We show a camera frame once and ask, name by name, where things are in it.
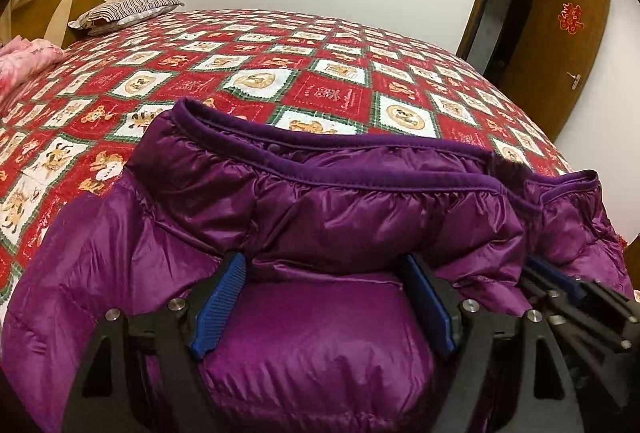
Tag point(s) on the cream wooden headboard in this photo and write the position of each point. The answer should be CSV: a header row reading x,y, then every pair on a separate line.
x,y
50,8

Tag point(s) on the pink folded quilt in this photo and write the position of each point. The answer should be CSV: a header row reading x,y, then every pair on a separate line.
x,y
25,58

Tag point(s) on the red patterned bedspread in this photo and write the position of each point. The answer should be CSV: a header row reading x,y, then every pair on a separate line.
x,y
300,78

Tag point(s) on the striped pillow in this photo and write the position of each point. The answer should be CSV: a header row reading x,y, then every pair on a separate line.
x,y
125,10

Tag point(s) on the brown wooden door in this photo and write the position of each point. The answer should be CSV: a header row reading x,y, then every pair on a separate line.
x,y
550,73

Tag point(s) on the purple down jacket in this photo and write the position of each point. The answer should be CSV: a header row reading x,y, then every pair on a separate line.
x,y
325,353

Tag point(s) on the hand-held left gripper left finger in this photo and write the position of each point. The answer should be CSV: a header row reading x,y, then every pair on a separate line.
x,y
220,308

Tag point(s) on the red paper door decoration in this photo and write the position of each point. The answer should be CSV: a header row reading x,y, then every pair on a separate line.
x,y
571,17

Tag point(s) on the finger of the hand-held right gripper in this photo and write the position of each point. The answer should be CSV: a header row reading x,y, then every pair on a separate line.
x,y
555,278

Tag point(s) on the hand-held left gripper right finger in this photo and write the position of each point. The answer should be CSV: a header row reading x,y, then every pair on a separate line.
x,y
430,308

